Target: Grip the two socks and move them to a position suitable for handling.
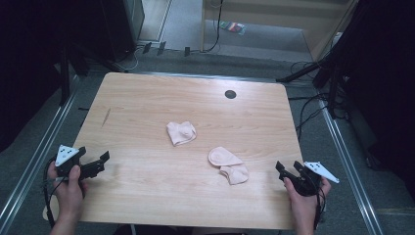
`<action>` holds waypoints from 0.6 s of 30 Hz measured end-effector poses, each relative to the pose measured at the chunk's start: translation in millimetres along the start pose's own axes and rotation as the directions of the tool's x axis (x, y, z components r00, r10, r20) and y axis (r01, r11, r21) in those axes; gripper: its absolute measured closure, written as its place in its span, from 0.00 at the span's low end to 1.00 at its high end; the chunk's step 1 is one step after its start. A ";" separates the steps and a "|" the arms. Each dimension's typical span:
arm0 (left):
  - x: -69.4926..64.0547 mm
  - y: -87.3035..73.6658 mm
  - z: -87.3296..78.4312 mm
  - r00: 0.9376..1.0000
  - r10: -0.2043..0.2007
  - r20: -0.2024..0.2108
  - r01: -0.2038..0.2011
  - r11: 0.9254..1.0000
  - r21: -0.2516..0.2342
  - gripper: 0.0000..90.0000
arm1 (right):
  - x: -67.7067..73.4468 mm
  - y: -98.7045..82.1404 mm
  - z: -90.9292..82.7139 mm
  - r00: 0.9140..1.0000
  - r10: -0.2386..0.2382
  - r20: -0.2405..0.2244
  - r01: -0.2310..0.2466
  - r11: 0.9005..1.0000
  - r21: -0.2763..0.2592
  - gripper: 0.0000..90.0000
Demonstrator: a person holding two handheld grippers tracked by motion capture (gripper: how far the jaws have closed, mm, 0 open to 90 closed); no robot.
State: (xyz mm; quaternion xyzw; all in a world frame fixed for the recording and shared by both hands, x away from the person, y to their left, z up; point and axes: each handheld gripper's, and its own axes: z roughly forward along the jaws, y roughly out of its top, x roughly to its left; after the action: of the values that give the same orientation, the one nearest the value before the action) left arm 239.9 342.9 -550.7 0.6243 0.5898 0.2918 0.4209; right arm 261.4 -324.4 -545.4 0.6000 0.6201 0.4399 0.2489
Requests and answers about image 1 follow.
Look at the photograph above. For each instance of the dark cabinet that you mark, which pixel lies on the dark cabinet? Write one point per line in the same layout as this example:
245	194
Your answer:
122	26

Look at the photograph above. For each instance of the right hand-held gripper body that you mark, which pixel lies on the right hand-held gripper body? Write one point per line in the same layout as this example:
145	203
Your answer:
310	179

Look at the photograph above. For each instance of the black table grommet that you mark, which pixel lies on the black table grommet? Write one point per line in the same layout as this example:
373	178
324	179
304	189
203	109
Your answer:
230	94

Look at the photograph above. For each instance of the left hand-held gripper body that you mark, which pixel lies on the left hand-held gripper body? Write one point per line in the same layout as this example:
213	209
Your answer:
67	160

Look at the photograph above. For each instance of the flat pink sock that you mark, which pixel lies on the flat pink sock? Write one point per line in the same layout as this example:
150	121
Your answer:
223	156

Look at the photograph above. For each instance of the colourful packet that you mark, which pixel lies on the colourful packet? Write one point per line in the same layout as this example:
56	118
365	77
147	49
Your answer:
233	27

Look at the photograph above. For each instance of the black plug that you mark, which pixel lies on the black plug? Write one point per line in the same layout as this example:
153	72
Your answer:
187	51
161	47
147	47

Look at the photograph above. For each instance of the beige wooden partition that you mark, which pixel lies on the beige wooden partition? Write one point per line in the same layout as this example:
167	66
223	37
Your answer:
277	13

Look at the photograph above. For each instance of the person's left hand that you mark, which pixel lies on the person's left hand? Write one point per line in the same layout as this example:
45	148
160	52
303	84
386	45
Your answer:
69	192

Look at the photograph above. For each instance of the folded pink sock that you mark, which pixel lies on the folded pink sock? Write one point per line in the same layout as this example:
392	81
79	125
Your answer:
181	133

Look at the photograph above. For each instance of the metal floor rail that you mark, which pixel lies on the metal floor rail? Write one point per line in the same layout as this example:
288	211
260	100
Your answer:
36	153
349	166

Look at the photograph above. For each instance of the person's right hand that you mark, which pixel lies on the person's right hand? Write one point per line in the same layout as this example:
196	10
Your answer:
303	205

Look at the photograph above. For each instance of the crumpled pink sock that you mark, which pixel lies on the crumpled pink sock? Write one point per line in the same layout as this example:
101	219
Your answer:
235	174

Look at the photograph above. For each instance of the black metal stand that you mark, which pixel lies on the black metal stand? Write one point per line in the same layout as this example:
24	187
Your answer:
332	65
65	75

